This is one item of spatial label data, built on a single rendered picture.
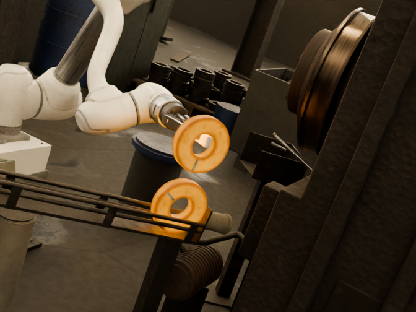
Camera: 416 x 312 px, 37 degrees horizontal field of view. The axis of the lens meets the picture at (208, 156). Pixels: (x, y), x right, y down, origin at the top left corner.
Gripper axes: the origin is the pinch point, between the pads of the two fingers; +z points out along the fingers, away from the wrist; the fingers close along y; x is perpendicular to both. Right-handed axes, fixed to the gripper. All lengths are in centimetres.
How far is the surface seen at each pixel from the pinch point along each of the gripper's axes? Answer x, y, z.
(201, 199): -16.5, -5.0, 1.0
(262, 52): -16, -428, -610
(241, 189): -80, -163, -195
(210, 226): -24.1, -10.3, 1.5
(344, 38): 35, -36, -2
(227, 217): -21.4, -15.9, 0.1
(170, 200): -18.0, 4.0, 0.7
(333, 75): 24.9, -33.1, 1.9
